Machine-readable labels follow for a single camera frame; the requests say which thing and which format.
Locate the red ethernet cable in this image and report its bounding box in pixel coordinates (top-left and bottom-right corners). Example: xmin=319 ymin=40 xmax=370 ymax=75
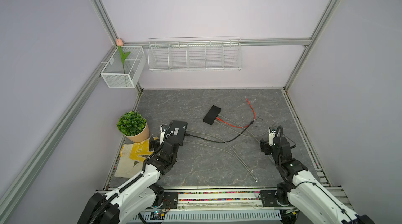
xmin=216 ymin=97 xmax=256 ymax=129

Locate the small ribbed black switch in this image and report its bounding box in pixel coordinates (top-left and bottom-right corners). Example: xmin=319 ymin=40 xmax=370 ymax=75
xmin=203 ymin=105 xmax=222 ymax=125

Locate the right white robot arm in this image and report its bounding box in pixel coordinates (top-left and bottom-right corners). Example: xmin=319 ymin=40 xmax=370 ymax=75
xmin=260 ymin=135 xmax=374 ymax=224

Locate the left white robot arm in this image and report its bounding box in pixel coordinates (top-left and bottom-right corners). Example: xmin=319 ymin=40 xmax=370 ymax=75
xmin=78 ymin=136 xmax=184 ymax=224

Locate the beige plant pot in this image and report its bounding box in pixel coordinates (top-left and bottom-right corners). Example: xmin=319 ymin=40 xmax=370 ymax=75
xmin=125 ymin=124 xmax=150 ymax=143

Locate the yellow white work glove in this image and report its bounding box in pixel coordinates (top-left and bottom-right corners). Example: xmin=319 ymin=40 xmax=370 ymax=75
xmin=114 ymin=137 xmax=160 ymax=178

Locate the green artificial plant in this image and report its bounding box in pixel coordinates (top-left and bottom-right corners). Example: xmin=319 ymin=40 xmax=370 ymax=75
xmin=117 ymin=111 xmax=147 ymax=136

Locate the white mesh square basket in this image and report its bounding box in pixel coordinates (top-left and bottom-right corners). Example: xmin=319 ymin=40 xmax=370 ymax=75
xmin=100 ymin=46 xmax=147 ymax=89

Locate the pink artificial tulip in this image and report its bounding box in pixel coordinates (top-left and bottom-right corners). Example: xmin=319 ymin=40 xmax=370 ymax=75
xmin=116 ymin=38 xmax=131 ymax=74

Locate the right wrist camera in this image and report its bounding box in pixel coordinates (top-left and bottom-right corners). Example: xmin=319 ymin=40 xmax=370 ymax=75
xmin=269 ymin=127 xmax=276 ymax=146

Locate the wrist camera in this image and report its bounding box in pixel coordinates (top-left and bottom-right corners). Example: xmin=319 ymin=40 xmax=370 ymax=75
xmin=269 ymin=127 xmax=276 ymax=146
xmin=160 ymin=125 xmax=168 ymax=144

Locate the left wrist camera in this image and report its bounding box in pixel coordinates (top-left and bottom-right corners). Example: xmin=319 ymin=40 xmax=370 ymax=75
xmin=160 ymin=125 xmax=168 ymax=144

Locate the black cable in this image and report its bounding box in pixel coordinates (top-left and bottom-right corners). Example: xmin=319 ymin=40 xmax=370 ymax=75
xmin=185 ymin=118 xmax=255 ymax=143

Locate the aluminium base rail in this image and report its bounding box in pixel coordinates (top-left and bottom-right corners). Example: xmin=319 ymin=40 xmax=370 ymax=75
xmin=83 ymin=186 xmax=362 ymax=224

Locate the white wire long basket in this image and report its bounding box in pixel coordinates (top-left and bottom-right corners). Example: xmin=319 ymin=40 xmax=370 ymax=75
xmin=148 ymin=37 xmax=243 ymax=71

